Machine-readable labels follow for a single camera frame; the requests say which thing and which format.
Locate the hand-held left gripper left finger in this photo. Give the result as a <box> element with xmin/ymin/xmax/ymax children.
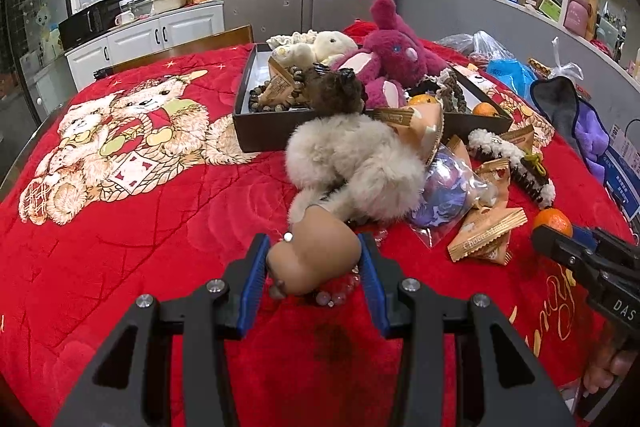
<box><xmin>52</xmin><ymin>233</ymin><xmax>273</xmax><ymax>427</ymax></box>

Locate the magenta plush bunny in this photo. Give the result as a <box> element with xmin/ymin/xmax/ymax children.
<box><xmin>332</xmin><ymin>0</ymin><xmax>451</xmax><ymax>108</ymax></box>

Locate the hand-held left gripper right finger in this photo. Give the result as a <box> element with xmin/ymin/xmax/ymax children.
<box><xmin>356</xmin><ymin>232</ymin><xmax>576</xmax><ymax>427</ymax></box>

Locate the blue plastic bag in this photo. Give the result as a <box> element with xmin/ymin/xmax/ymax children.
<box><xmin>486</xmin><ymin>58</ymin><xmax>538</xmax><ymax>95</ymax></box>

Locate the black shallow box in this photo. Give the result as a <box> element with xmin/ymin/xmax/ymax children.
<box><xmin>232</xmin><ymin>42</ymin><xmax>513</xmax><ymax>154</ymax></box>

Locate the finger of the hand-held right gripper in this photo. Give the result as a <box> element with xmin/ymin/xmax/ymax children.
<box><xmin>570</xmin><ymin>225</ymin><xmax>640</xmax><ymax>260</ymax></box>
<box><xmin>531</xmin><ymin>225</ymin><xmax>581</xmax><ymax>275</ymax></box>

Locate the brown braided scrunchie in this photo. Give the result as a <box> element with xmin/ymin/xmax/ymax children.
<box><xmin>435</xmin><ymin>69</ymin><xmax>468</xmax><ymax>114</ymax></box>

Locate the yellow pouch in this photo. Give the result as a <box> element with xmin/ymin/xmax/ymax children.
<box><xmin>582</xmin><ymin>0</ymin><xmax>601</xmax><ymax>40</ymax></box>

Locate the white lace scrunchie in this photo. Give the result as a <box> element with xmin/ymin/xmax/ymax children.
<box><xmin>266</xmin><ymin>31</ymin><xmax>317</xmax><ymax>52</ymax></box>

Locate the knotted clear plastic bag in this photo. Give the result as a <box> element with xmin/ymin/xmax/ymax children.
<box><xmin>550</xmin><ymin>37</ymin><xmax>585</xmax><ymax>80</ymax></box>

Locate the wooden bead bracelet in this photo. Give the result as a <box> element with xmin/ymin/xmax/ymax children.
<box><xmin>247</xmin><ymin>64</ymin><xmax>313</xmax><ymax>114</ymax></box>

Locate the pink container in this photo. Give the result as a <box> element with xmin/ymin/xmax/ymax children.
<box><xmin>564</xmin><ymin>0</ymin><xmax>591</xmax><ymax>35</ymax></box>

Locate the grey and purple cloth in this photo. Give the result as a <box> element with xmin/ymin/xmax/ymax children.
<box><xmin>530</xmin><ymin>77</ymin><xmax>613</xmax><ymax>180</ymax></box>

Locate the cream plush toy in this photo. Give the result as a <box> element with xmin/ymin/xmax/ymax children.
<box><xmin>282</xmin><ymin>30</ymin><xmax>358</xmax><ymax>70</ymax></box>

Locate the glass sliding door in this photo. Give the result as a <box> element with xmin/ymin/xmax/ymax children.
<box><xmin>5</xmin><ymin>0</ymin><xmax>76</xmax><ymax>118</ymax></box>

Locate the white fluffy hair clip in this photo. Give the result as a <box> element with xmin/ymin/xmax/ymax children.
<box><xmin>467</xmin><ymin>128</ymin><xmax>557</xmax><ymax>210</ymax></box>

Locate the white kitchen cabinet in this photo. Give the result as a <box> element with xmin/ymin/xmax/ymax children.
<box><xmin>65</xmin><ymin>0</ymin><xmax>226</xmax><ymax>90</ymax></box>

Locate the beige fluffy plush toy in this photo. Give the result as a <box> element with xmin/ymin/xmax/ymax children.
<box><xmin>285</xmin><ymin>112</ymin><xmax>431</xmax><ymax>228</ymax></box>

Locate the person's right hand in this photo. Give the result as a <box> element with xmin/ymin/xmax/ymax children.
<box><xmin>582</xmin><ymin>332</ymin><xmax>632</xmax><ymax>397</ymax></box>

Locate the white basin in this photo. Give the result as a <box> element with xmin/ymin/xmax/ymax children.
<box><xmin>150</xmin><ymin>0</ymin><xmax>190</xmax><ymax>15</ymax></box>

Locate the white box with blue print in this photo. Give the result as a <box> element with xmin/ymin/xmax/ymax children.
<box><xmin>602</xmin><ymin>122</ymin><xmax>640</xmax><ymax>220</ymax></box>

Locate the purple badge in plastic bag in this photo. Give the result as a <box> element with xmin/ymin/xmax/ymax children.
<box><xmin>407</xmin><ymin>142</ymin><xmax>498</xmax><ymax>248</ymax></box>

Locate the black microwave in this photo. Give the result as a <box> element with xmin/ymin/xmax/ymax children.
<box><xmin>58</xmin><ymin>0</ymin><xmax>118</xmax><ymax>50</ymax></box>

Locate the brown fluffy hair claw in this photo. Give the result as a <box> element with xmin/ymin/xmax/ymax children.
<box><xmin>302</xmin><ymin>64</ymin><xmax>367</xmax><ymax>114</ymax></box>

